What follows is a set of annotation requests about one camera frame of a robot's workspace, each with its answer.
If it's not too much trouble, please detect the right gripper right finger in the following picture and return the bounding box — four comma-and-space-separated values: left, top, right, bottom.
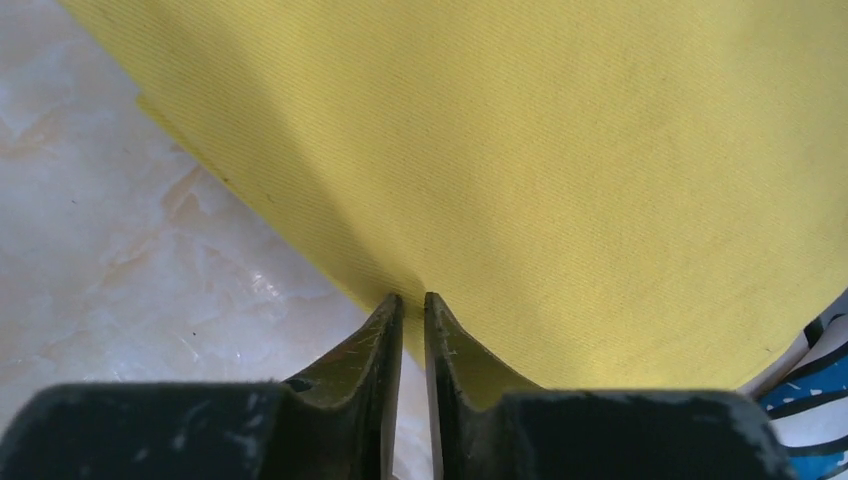
424, 293, 795, 479

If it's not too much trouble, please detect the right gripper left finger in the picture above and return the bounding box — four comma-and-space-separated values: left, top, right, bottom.
1, 295, 404, 479

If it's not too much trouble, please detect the yellow cloth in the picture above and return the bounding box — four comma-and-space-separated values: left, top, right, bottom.
66, 1, 847, 389

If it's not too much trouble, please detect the blue white shirt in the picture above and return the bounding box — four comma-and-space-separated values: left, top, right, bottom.
739, 293, 847, 480

